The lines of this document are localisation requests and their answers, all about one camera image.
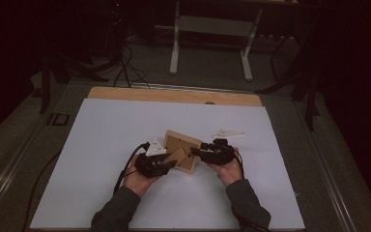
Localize wooden picture frame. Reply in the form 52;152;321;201
162;130;204;175

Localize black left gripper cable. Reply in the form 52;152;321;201
112;141;151;196

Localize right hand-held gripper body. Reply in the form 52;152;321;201
198;129;246;166

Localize person's left hand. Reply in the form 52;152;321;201
122;154;162;198

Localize white table mat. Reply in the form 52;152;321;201
29;98;306;230

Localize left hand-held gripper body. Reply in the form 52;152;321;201
134;137;172;179

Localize person's right hand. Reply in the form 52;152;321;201
207;147;244;189

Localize metal floor strip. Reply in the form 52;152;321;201
128;81;256;95

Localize metal floor rail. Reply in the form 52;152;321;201
293;100;359;232
0;120;47;221

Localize black floor box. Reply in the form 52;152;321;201
45;112;71;128

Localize white metal desk frame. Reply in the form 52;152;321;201
168;0;266;82

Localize black stand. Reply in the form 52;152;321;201
255;28;324;132
38;44;110;114

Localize long black floor cable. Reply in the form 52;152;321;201
21;150;62;232

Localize black floor cables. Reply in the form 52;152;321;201
111;41;152;89

